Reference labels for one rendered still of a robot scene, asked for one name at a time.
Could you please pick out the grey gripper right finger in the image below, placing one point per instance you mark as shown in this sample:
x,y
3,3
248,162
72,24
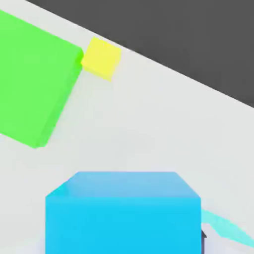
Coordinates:
x,y
222,238

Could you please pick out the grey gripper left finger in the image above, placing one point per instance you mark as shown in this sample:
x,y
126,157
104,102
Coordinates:
x,y
38,247

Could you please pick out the small blue cube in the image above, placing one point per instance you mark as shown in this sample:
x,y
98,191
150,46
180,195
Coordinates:
x,y
123,222

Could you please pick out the small yellow cube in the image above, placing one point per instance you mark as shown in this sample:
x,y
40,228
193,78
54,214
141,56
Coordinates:
x,y
101,58

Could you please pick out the large green box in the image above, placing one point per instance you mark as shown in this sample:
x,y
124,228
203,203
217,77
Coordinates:
x,y
33,79

